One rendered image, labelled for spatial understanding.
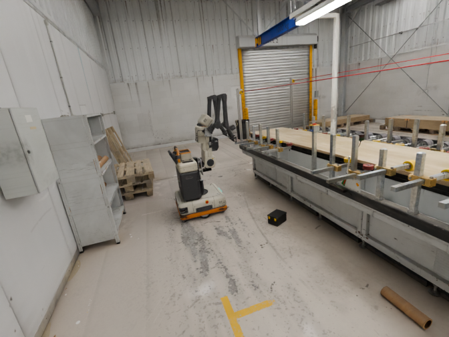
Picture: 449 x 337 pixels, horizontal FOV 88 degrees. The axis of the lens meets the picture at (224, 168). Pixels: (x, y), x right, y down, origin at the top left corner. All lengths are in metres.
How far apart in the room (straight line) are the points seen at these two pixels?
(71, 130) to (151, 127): 6.44
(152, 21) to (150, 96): 2.44
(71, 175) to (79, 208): 0.39
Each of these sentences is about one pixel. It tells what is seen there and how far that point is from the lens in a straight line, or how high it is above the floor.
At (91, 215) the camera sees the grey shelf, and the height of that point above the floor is 0.44.
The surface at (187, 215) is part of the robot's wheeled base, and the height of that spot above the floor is 0.11.
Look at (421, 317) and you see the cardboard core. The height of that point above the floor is 0.07.
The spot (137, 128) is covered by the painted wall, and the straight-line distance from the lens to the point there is 9.21.
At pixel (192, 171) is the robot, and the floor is 0.69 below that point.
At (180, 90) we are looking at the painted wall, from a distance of 9.27.
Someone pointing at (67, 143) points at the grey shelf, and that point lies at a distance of 2.94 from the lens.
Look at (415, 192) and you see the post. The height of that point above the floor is 0.86.
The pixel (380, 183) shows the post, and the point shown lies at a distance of 2.10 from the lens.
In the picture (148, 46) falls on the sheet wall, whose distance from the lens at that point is 9.38.
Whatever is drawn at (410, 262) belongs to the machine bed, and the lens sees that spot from 2.50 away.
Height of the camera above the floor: 1.57
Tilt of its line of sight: 17 degrees down
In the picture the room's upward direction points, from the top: 6 degrees counter-clockwise
